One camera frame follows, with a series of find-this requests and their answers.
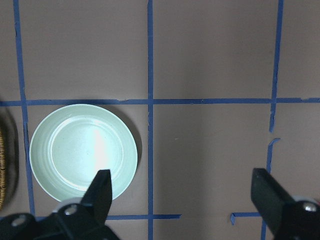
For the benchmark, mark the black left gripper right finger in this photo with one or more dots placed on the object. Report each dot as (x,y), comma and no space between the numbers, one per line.
(269,198)

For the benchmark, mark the brown wicker basket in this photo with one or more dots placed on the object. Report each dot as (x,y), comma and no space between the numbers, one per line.
(3,169)

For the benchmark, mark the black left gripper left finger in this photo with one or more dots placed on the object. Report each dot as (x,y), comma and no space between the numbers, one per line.
(98,198)

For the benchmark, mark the pale green round plate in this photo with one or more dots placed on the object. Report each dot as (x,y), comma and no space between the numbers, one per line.
(73,143)

